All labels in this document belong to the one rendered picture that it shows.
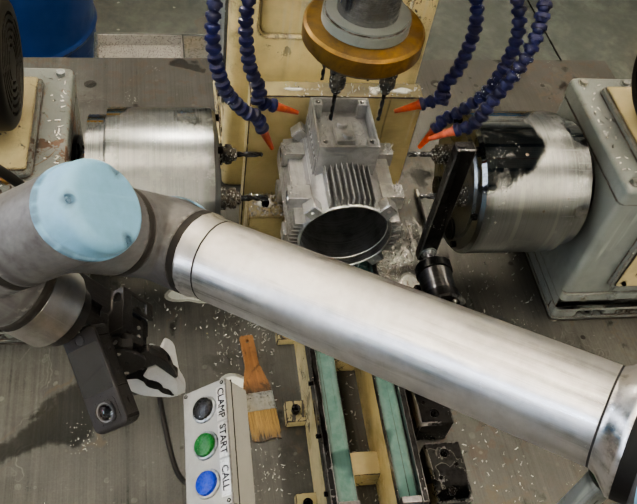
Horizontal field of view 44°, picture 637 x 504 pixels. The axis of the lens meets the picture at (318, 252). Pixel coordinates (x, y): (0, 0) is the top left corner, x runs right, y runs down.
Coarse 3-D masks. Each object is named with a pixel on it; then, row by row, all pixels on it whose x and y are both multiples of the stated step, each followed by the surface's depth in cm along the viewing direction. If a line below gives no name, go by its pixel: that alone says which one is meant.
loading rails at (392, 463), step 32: (320, 352) 126; (320, 384) 122; (384, 384) 124; (288, 416) 129; (320, 416) 118; (384, 416) 120; (320, 448) 117; (384, 448) 119; (416, 448) 116; (320, 480) 117; (352, 480) 113; (384, 480) 120; (416, 480) 114
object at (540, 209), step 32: (480, 128) 128; (512, 128) 129; (544, 128) 130; (576, 128) 133; (480, 160) 126; (512, 160) 126; (544, 160) 127; (576, 160) 128; (480, 192) 126; (512, 192) 126; (544, 192) 127; (576, 192) 128; (448, 224) 139; (480, 224) 128; (512, 224) 129; (544, 224) 130; (576, 224) 133
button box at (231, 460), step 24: (216, 384) 102; (192, 408) 102; (216, 408) 100; (240, 408) 102; (192, 432) 100; (216, 432) 98; (240, 432) 99; (192, 456) 98; (216, 456) 96; (240, 456) 97; (192, 480) 96; (240, 480) 95
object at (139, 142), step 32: (96, 128) 118; (128, 128) 117; (160, 128) 118; (192, 128) 119; (128, 160) 115; (160, 160) 116; (192, 160) 117; (224, 160) 130; (160, 192) 116; (192, 192) 117; (224, 192) 123
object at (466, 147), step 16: (464, 144) 112; (448, 160) 115; (464, 160) 113; (448, 176) 115; (464, 176) 115; (448, 192) 118; (432, 208) 122; (448, 208) 121; (432, 224) 123; (432, 240) 127
